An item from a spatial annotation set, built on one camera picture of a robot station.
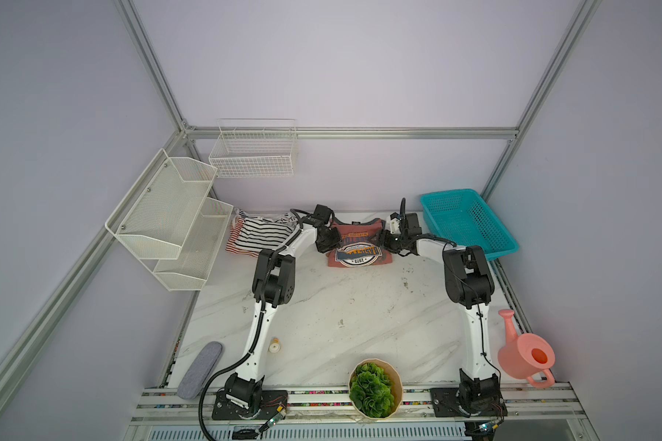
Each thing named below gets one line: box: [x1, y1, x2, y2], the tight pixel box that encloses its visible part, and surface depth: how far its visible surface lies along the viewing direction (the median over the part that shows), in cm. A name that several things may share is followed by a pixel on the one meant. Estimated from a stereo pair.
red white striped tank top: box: [225, 216, 249, 255], surface depth 105 cm
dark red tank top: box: [326, 218, 394, 268], surface depth 106 cm
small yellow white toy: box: [268, 337, 281, 354], surface depth 84 cm
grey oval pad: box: [177, 341, 224, 400], surface depth 78 cm
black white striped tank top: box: [235, 208, 297, 255], surface depth 106 cm
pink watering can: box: [497, 308, 557, 389], surface depth 75 cm
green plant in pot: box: [348, 358, 404, 420], surface depth 67 cm
